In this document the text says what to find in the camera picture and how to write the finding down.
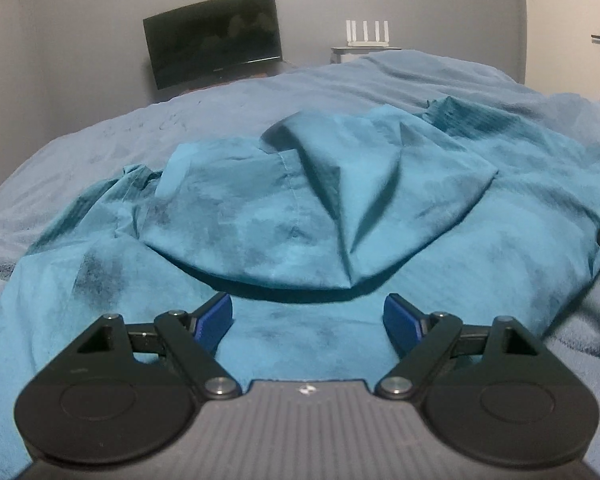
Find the small router shelf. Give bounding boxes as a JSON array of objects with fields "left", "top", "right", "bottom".
[{"left": 329, "top": 47, "right": 399, "bottom": 64}]

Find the light blue fleece blanket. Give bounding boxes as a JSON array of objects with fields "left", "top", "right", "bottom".
[{"left": 0, "top": 50, "right": 600, "bottom": 479}]

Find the white door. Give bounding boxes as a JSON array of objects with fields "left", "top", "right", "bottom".
[{"left": 524, "top": 0, "right": 600, "bottom": 102}]

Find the white wifi router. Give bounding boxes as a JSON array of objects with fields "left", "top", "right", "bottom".
[{"left": 346, "top": 20, "right": 390, "bottom": 49}]

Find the teal blue garment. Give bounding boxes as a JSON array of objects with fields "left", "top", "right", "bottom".
[{"left": 0, "top": 98, "right": 600, "bottom": 479}]

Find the black flat screen monitor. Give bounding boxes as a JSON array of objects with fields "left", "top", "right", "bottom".
[{"left": 143, "top": 0, "right": 283, "bottom": 90}]

